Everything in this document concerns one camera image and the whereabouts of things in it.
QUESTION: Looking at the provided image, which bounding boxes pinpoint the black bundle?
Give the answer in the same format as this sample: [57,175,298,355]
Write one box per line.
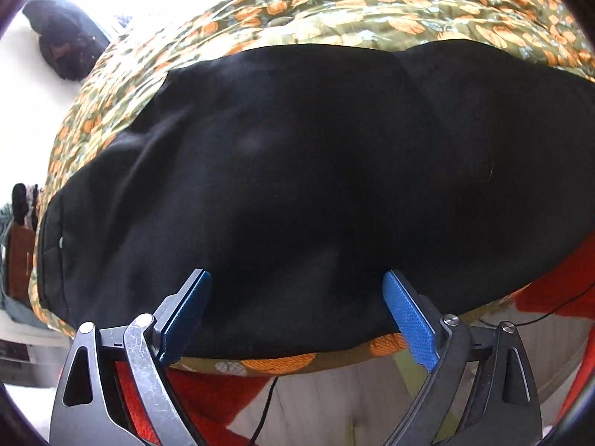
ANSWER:
[11,183,29,226]

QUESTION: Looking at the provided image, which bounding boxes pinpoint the brown wooden cabinet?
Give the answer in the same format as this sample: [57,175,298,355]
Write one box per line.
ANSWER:
[4,224,39,300]

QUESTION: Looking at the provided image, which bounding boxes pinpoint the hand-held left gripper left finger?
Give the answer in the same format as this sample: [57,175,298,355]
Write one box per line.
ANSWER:
[49,268,213,446]

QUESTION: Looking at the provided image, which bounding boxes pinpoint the dark hanging clothes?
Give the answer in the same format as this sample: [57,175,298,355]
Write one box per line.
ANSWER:
[22,0,111,83]

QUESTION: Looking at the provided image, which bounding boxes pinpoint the black cable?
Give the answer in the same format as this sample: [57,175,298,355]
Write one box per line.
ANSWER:
[248,288,595,446]

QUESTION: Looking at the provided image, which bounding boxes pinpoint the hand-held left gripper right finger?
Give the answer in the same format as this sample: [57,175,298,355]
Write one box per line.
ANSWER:
[381,269,544,446]

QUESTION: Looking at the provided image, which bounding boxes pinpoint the orange floral quilt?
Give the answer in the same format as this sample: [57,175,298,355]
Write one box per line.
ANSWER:
[28,0,595,376]

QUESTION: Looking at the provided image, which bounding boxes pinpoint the orange fleece blanket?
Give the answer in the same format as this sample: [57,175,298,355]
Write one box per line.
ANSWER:
[114,240,595,446]

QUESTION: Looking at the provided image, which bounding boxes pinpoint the black pants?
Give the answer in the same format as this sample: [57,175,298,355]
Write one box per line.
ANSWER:
[35,43,595,358]

